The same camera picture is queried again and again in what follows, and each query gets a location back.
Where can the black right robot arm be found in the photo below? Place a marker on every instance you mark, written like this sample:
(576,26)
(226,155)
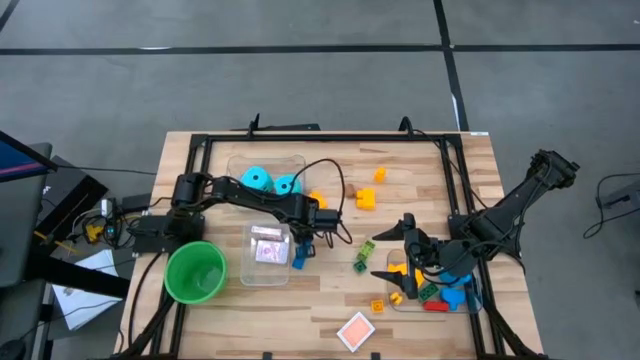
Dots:
(515,200)

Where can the small dark green brick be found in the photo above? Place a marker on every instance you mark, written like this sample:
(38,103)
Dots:
(359,266)

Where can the grey side desk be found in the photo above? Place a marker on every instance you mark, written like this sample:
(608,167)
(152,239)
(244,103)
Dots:
(20,225)

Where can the lime green building brick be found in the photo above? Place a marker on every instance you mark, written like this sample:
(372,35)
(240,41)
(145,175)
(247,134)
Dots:
(366,250)

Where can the black computer case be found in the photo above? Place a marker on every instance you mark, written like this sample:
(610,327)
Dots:
(70,195)

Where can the green plastic bucket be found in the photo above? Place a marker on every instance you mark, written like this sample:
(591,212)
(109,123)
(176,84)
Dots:
(195,272)

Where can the pink playing card deck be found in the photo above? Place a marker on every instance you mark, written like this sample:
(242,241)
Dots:
(272,251)

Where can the white paper sheets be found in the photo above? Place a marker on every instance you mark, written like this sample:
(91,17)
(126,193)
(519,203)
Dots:
(85,300)

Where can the tall clear plastic container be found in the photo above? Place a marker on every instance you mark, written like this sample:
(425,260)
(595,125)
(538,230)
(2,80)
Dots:
(265,275)

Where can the blue long brick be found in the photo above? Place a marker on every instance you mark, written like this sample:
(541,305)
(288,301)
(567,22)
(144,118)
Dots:
(301,262)

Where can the orange playing card deck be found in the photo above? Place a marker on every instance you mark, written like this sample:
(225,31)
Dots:
(355,332)

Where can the small orange square tile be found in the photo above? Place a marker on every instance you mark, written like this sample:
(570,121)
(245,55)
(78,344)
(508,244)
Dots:
(378,306)

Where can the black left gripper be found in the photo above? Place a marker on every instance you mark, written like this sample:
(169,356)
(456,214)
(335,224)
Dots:
(307,220)

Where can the clear rounded plastic bin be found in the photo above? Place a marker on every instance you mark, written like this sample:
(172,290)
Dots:
(412,307)

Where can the brown wooden cylinder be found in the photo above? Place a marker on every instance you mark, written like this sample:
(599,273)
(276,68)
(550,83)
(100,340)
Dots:
(351,190)

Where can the monitor with blue screen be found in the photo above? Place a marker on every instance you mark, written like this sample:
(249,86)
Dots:
(20,160)

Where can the yellow stepped building block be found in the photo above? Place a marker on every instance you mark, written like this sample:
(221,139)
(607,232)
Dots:
(366,199)
(321,201)

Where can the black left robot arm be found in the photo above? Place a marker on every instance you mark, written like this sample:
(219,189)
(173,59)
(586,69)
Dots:
(250,197)

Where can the green long building brick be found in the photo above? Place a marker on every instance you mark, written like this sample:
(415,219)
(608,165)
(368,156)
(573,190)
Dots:
(428,292)

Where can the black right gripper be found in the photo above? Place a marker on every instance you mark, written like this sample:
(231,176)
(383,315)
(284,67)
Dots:
(425,255)

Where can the white power adapter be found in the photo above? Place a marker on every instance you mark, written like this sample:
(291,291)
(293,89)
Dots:
(106,207)

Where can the grey floor device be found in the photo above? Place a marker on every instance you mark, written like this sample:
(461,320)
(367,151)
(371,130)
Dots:
(625,197)

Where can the black floor beam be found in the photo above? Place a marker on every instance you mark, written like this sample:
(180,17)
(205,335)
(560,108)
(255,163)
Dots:
(75,277)

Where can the black metal table frame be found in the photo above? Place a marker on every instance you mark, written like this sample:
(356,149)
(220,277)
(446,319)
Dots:
(325,137)

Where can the black rear bracket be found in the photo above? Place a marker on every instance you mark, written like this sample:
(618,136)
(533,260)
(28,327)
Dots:
(285,127)

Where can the teal foam die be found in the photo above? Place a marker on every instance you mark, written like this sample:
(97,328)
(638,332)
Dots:
(255,177)
(286,184)

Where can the red building brick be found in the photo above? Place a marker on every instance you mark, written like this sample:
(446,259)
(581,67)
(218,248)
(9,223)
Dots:
(436,306)

